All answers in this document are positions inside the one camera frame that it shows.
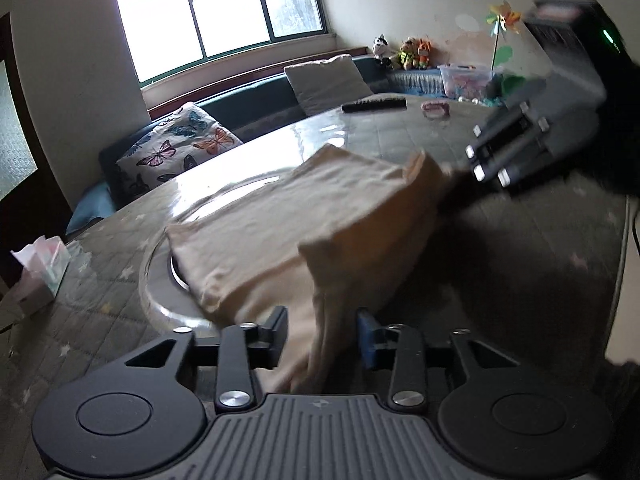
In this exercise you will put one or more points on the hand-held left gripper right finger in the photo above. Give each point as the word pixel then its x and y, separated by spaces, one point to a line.
pixel 365 340

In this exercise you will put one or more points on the green framed window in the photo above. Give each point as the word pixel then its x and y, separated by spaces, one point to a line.
pixel 220 5

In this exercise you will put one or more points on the plain white pillow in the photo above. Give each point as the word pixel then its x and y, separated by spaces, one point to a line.
pixel 325 82

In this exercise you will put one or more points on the black and white cow plush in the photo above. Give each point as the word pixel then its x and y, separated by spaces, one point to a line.
pixel 381 50

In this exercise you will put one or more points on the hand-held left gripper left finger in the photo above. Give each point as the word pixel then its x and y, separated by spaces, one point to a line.
pixel 280 335

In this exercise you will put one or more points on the wooden ledge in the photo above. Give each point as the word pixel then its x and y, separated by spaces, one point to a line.
pixel 225 84

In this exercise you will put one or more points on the clear plastic storage box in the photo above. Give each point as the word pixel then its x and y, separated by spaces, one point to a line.
pixel 465 82

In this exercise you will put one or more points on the tissue box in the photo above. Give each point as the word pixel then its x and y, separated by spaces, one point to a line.
pixel 47 280

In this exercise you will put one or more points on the cream long-sleeved shirt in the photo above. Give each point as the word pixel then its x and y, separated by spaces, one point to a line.
pixel 280 220

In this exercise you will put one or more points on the bear plush in green vest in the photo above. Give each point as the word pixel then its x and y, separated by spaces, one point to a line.
pixel 407 55

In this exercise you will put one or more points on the dark wooden door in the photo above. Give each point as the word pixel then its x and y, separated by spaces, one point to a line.
pixel 45 195

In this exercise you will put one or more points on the orange fox plush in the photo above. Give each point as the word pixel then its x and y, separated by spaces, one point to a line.
pixel 424 54

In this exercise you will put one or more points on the dark teal sofa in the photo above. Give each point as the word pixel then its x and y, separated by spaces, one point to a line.
pixel 250 100

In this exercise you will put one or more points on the butterfly print pillow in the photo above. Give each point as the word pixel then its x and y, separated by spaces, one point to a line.
pixel 175 145

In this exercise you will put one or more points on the round glass turntable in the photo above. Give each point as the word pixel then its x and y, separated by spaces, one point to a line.
pixel 155 280

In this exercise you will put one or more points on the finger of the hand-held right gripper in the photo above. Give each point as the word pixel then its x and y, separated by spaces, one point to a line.
pixel 497 130
pixel 520 155

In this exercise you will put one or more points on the black remote control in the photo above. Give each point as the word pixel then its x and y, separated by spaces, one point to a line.
pixel 372 105

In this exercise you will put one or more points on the blue patterned blanket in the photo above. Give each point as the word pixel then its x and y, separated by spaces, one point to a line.
pixel 415 82

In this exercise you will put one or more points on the small pink object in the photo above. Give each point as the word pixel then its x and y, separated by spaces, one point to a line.
pixel 435 110

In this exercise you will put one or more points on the colourful toy pinwheel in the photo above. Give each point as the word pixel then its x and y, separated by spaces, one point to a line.
pixel 502 17

